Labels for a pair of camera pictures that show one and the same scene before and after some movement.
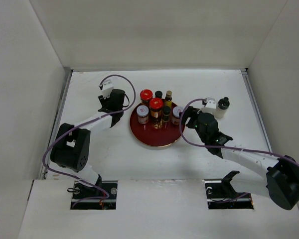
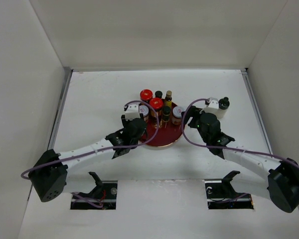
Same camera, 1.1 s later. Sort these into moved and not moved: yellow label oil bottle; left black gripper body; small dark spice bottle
Moved: left black gripper body
Not moved: small dark spice bottle; yellow label oil bottle
